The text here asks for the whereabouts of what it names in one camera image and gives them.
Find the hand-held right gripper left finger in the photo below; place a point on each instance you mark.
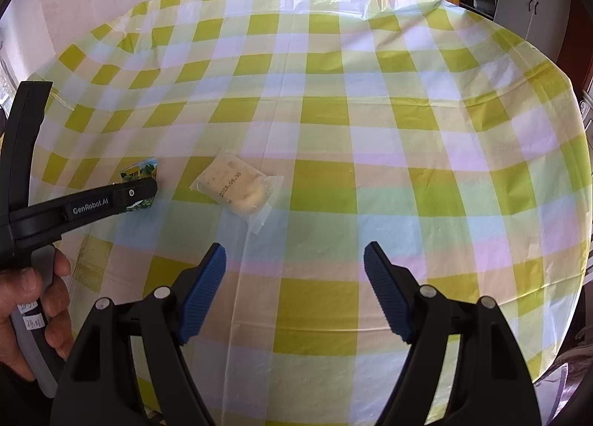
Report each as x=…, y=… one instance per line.
x=201, y=296

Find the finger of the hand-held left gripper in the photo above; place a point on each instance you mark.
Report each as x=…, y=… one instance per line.
x=139, y=192

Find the small green snack packet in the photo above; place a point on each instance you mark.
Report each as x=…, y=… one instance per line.
x=139, y=170

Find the green checked plastic tablecloth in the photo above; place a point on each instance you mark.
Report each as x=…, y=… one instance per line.
x=370, y=129

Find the pale cake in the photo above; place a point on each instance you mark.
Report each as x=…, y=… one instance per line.
x=231, y=185

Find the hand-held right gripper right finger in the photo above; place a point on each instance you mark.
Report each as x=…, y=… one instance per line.
x=389, y=291

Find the person's left hand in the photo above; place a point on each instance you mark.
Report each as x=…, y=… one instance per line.
x=14, y=296

